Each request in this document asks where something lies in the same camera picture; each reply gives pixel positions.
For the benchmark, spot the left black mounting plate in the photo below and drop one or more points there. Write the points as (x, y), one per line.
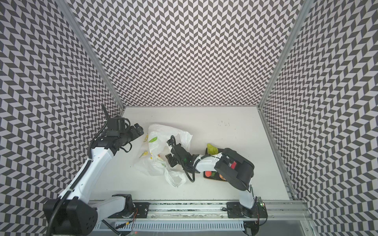
(139, 210)

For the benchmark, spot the green pear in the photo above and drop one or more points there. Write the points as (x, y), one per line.
(212, 150)

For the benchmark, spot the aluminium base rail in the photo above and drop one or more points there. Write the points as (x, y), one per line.
(186, 210)

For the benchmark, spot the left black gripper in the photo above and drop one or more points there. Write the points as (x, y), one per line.
(136, 134)

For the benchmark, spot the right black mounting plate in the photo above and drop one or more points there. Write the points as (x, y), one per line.
(236, 210)

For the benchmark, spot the black square tray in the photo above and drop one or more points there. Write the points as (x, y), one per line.
(215, 175)

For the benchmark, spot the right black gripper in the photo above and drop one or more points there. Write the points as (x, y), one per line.
(170, 159)

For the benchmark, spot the white plastic bag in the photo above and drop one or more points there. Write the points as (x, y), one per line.
(151, 159)

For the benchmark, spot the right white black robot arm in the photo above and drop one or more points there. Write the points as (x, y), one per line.
(222, 164)

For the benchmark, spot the white vent grille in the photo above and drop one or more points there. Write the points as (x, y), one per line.
(178, 226)

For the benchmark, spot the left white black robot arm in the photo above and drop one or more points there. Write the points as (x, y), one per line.
(70, 213)

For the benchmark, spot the red apple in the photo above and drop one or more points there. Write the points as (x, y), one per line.
(233, 165)

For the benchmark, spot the black mounting plate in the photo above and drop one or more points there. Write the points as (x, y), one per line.
(236, 210)
(139, 210)

